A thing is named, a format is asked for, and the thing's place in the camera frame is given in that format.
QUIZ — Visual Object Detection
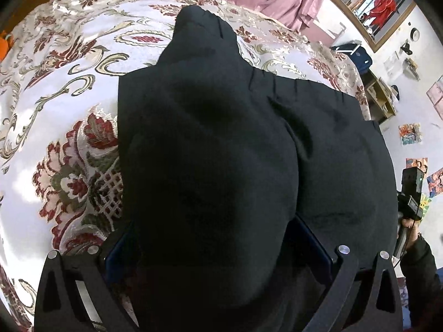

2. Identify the colourful wall poster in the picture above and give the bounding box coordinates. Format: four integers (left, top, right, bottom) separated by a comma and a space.
405, 157, 429, 181
426, 167, 443, 197
398, 122, 423, 146

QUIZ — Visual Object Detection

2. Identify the person's right hand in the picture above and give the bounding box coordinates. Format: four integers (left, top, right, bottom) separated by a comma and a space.
400, 214, 422, 250

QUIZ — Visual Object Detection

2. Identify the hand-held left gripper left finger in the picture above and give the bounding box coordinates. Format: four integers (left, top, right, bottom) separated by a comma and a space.
35, 226, 141, 332

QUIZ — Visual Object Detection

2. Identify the wooden framed window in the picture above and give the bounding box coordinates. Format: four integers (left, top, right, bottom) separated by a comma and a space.
326, 0, 418, 53

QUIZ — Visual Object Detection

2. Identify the pink wall poster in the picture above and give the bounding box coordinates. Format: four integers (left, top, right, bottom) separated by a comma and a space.
426, 75, 443, 108

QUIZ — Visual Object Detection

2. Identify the person's right forearm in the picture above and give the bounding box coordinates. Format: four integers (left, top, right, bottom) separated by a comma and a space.
399, 234, 443, 330

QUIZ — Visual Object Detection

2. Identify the orange cloth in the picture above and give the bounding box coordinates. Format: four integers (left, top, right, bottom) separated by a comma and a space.
0, 30, 15, 61

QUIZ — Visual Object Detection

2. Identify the dark blue bag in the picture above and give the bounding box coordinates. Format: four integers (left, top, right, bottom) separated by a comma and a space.
330, 42, 373, 74

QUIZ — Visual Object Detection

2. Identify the red hanging garment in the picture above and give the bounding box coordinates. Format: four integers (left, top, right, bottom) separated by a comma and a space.
368, 0, 397, 27

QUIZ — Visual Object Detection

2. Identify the black garment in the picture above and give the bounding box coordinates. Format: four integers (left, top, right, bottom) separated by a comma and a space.
117, 5, 399, 332

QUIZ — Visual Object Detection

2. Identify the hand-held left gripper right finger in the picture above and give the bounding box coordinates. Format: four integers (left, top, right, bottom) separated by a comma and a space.
289, 214, 404, 332

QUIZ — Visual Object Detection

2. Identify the floral white bedspread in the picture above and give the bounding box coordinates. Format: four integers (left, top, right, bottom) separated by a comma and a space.
0, 0, 372, 332

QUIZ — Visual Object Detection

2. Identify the wooden shelf unit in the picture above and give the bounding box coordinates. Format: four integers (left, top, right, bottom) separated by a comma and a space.
363, 69, 399, 126

